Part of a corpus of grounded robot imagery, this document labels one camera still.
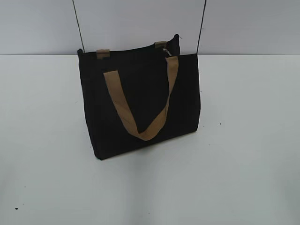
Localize black tote bag tan handles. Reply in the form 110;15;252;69
77;34;201;160

